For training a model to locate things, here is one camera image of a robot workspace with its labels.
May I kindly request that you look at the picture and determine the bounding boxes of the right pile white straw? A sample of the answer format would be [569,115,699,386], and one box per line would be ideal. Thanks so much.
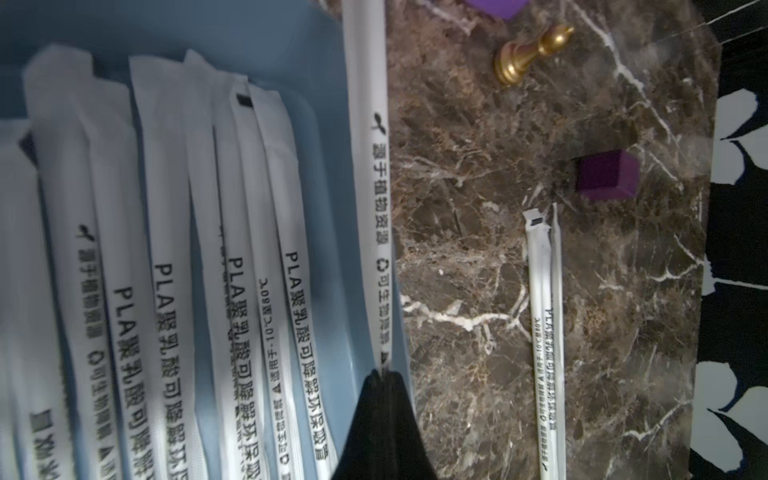
[523,208,567,479]

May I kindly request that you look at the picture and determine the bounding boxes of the blue storage box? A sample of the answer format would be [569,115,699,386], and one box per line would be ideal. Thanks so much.
[1,1,405,479]

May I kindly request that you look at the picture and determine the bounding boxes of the small purple cube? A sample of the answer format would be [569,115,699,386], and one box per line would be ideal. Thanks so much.
[576,150,640,201]

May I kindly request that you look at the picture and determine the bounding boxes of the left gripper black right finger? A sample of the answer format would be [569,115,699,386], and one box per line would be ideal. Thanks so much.
[383,371,437,479]

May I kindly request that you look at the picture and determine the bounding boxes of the small brass weight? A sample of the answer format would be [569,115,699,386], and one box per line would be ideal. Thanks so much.
[493,24,574,86]

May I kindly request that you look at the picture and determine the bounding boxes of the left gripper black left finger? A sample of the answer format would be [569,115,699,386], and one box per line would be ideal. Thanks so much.
[332,369,384,480]

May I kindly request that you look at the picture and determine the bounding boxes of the purple metronome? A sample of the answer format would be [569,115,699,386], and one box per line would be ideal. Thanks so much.
[466,0,529,20]

